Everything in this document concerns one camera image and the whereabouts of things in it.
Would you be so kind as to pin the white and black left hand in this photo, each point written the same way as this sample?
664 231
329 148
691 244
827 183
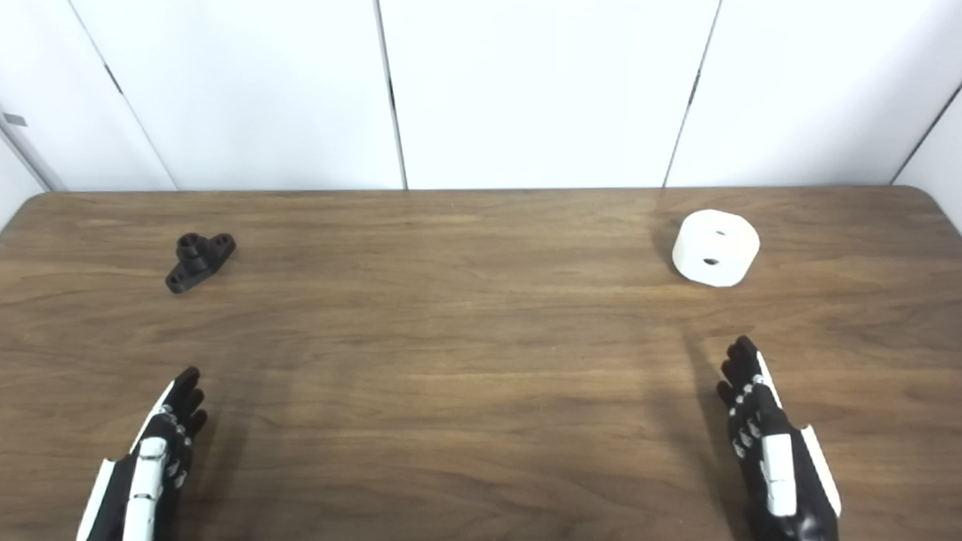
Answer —
143 466

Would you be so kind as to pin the white and black right hand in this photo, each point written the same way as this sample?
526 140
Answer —
778 466

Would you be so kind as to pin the small grey wall tag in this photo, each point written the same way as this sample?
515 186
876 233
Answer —
13 119

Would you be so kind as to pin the black flanged holder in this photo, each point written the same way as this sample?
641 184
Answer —
197 263

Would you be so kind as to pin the round white piece with holes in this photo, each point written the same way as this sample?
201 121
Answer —
714 248

